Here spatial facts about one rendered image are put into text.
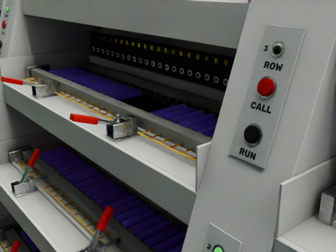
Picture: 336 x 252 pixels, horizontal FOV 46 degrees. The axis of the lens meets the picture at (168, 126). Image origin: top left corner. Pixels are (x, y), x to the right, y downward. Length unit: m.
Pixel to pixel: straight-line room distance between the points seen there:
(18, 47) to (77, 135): 0.36
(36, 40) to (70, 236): 0.45
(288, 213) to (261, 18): 0.17
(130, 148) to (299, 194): 0.24
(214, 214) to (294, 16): 0.19
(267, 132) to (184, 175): 0.12
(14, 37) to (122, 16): 0.39
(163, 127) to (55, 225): 0.28
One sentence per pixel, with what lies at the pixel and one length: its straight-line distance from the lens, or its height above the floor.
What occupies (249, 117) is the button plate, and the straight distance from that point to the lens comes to 0.37.
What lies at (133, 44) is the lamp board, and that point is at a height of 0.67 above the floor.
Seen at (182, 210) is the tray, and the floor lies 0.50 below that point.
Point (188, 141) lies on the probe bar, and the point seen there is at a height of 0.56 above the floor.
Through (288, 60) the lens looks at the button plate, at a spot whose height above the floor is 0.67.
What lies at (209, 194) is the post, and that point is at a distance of 0.40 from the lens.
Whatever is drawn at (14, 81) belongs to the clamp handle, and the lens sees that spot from 0.75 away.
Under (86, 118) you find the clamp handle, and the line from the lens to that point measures 0.51.
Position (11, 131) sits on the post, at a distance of 0.95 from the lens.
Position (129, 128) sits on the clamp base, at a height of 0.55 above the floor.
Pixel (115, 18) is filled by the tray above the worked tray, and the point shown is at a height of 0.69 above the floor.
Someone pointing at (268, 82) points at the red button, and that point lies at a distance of 0.36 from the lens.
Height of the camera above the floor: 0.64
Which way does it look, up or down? 8 degrees down
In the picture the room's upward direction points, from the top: 15 degrees clockwise
